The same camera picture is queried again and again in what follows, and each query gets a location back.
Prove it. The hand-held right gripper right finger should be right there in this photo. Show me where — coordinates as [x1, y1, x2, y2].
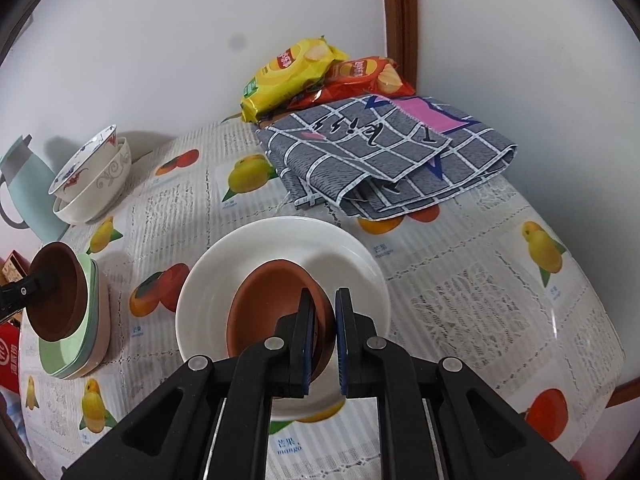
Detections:
[335, 287, 583, 480]

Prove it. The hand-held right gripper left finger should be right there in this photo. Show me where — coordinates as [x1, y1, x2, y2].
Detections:
[60, 288, 317, 480]

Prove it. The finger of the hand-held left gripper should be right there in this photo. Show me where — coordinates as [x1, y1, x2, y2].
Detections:
[0, 266, 65, 323]

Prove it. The small brown bowl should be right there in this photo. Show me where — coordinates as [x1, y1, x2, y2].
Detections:
[22, 241, 93, 342]
[226, 258, 337, 378]

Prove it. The green square plate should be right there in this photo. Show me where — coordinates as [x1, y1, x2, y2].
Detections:
[38, 254, 98, 377]

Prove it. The pink square plate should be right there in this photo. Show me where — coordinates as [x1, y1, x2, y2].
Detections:
[70, 270, 112, 378]

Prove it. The plain white bowl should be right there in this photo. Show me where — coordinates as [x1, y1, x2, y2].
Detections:
[175, 216, 391, 423]

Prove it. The patterned cardboard box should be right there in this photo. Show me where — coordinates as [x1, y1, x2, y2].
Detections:
[0, 252, 31, 286]

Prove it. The red paper bag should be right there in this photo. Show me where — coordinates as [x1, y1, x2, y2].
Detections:
[0, 322, 23, 393]

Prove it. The light blue thermos jug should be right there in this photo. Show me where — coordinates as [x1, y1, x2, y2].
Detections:
[0, 135, 71, 242]

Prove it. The fruit-printed tablecloth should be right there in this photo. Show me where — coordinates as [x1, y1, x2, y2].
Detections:
[17, 110, 626, 480]

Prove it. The large white bowl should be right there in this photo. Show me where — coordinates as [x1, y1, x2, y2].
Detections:
[52, 136, 133, 224]

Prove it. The blue-patterned white bowl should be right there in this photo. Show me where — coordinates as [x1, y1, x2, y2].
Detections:
[48, 123, 119, 200]

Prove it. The grey checked cloth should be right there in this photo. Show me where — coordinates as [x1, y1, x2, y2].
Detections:
[256, 92, 519, 222]

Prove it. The red chip bag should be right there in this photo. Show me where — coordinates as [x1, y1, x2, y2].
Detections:
[287, 56, 417, 111]

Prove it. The yellow chip bag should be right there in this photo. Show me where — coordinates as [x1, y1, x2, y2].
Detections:
[240, 36, 350, 123]

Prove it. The brown wooden door frame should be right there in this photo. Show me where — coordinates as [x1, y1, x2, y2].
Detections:
[380, 0, 426, 96]

